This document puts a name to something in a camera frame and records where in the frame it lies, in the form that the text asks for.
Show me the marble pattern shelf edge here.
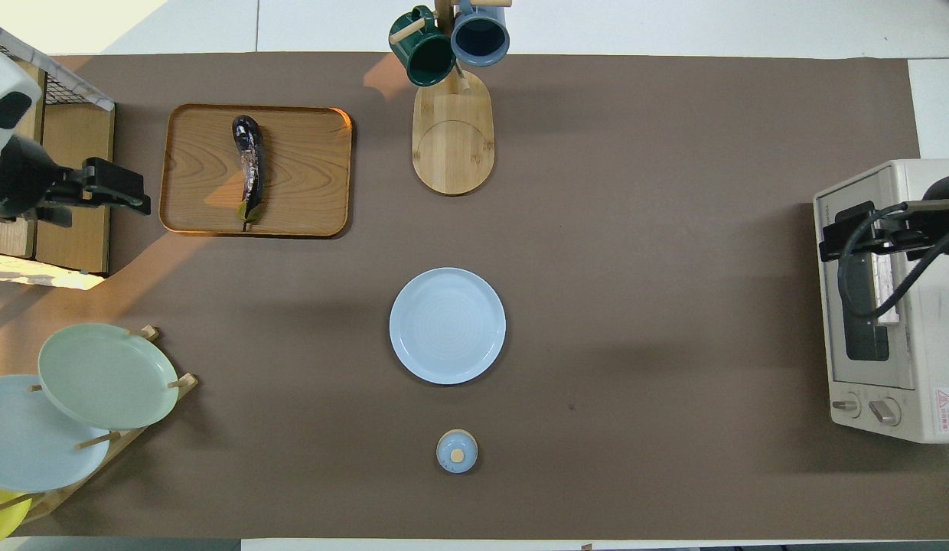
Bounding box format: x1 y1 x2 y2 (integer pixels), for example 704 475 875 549
0 18 115 112

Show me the brown table mat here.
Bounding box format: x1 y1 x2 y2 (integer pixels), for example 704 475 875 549
0 51 949 541

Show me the wooden serving tray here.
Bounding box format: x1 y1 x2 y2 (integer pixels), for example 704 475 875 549
158 103 354 238

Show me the yellow plate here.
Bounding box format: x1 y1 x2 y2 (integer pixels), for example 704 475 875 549
0 485 32 543

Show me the cream toaster oven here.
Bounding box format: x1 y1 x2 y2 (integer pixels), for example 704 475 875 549
814 158 949 444

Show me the wooden mug tree stand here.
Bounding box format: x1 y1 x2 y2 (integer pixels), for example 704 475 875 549
389 0 514 197

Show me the black wire mesh panel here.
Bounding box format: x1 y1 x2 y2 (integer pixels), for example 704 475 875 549
31 57 81 106

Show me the wooden plate rack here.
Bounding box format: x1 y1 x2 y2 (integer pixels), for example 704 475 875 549
0 324 200 526

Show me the light blue racked plate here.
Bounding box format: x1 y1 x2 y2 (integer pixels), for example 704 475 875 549
0 374 113 494

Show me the blue mug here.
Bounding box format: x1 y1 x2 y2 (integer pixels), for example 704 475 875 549
449 0 511 68

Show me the dark green mug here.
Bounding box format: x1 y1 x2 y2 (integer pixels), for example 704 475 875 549
389 6 458 87

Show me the pale green plate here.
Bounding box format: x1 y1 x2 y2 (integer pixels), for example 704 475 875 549
38 322 180 431

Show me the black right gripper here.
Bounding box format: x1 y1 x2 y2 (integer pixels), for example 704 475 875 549
818 201 932 262

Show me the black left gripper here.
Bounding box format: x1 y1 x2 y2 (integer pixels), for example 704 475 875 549
37 158 152 229

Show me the glass oven door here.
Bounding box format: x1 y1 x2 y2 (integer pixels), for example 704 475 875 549
814 165 923 393

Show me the dark purple eggplant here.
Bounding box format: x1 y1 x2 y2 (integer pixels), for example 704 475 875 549
230 114 267 225

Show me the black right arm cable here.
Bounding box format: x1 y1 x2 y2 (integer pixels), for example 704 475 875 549
836 202 949 320

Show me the light blue ridged plate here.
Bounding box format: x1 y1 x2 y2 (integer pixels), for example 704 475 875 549
388 266 508 386

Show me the wooden stepped shelf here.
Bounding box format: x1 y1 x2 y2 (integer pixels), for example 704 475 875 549
0 57 116 276

